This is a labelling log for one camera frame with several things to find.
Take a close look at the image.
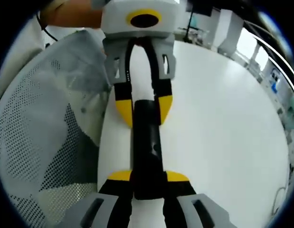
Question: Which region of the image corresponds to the black remote control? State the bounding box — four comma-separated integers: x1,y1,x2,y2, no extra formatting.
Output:
133,99,167,200

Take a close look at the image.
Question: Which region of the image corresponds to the grey mesh office chair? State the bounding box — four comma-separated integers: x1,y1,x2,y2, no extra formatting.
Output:
0,29,114,228

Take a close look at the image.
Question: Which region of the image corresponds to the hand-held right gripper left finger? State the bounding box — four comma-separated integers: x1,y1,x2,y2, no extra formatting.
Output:
62,169,133,228

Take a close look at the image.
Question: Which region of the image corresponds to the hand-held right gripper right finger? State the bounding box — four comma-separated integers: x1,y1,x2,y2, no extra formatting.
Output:
162,170,238,228

